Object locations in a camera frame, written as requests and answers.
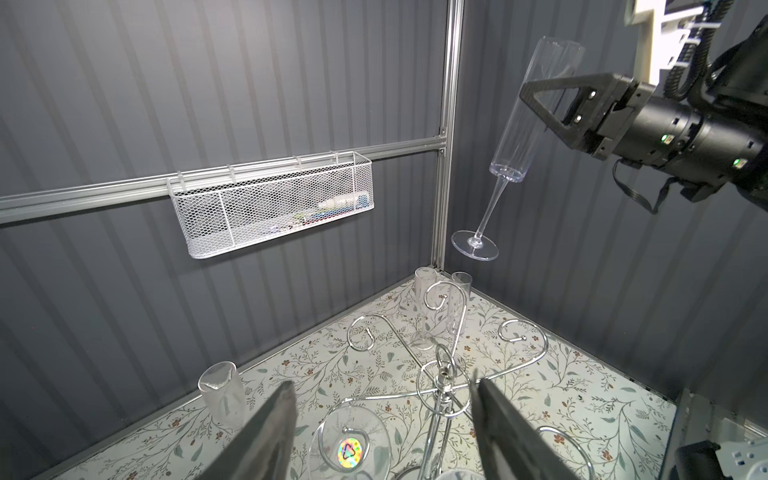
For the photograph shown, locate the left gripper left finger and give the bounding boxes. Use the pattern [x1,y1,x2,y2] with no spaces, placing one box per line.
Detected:
[198,381,298,479]

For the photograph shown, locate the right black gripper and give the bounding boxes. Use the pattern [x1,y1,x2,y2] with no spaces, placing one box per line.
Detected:
[519,73,656,160]

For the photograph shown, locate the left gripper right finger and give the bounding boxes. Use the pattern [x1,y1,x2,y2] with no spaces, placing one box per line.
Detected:
[469,378,576,480]

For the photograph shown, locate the clear champagne flute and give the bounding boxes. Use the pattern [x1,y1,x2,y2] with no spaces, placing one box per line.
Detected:
[197,361,246,432]
[411,266,438,351]

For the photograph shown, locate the glass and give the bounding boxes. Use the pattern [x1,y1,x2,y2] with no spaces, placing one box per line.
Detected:
[308,404,392,479]
[451,37,586,262]
[448,271,473,335]

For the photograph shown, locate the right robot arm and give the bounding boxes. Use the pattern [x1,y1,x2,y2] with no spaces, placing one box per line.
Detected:
[519,1,767,208]

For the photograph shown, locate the chrome wine glass rack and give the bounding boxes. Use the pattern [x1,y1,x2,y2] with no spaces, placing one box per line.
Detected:
[308,280,595,480]

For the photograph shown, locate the floral table mat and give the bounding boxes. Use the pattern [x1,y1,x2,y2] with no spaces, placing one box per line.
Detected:
[53,282,676,479]

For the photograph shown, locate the items in white basket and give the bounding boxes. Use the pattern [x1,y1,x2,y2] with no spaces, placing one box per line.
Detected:
[267,191,374,234]

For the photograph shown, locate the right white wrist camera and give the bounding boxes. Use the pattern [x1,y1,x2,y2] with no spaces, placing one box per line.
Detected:
[624,0,706,86]

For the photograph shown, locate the right black corrugated cable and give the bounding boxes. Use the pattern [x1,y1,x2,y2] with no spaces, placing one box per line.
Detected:
[662,0,736,102]

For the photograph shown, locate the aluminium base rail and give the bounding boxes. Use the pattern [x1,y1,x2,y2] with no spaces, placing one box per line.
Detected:
[659,389,767,479]

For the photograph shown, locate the white wire mesh basket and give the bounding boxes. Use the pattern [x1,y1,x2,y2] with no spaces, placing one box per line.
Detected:
[166,151,375,260]

